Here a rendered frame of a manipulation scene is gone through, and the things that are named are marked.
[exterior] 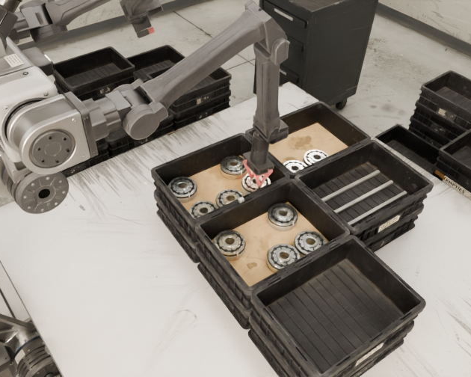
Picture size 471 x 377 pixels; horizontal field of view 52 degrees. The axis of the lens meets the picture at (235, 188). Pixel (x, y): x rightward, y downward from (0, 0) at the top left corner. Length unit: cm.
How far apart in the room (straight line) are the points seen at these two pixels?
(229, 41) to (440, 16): 387
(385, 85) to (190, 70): 309
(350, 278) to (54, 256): 101
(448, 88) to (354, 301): 198
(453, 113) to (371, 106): 99
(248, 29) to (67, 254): 105
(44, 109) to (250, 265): 81
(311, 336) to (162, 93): 79
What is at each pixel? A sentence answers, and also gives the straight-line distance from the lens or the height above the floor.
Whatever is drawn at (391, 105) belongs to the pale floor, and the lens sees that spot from 387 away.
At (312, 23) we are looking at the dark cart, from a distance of 292.
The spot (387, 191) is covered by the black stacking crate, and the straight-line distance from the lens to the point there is 187.
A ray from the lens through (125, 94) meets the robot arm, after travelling 110.
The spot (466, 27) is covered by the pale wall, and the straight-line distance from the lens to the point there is 478.
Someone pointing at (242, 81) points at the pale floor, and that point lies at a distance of 388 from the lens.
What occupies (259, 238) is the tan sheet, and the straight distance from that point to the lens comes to 161.
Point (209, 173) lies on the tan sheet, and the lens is 182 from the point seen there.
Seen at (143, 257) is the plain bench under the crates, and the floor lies 70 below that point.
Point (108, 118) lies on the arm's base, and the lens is 104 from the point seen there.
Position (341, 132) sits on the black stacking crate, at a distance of 202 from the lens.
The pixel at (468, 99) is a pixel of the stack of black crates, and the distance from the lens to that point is 319.
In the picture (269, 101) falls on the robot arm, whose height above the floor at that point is 128.
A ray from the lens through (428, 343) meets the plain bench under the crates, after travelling 168.
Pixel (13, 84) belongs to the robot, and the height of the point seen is 153.
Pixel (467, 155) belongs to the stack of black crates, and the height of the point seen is 49.
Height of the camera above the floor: 207
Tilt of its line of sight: 45 degrees down
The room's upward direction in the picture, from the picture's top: 3 degrees clockwise
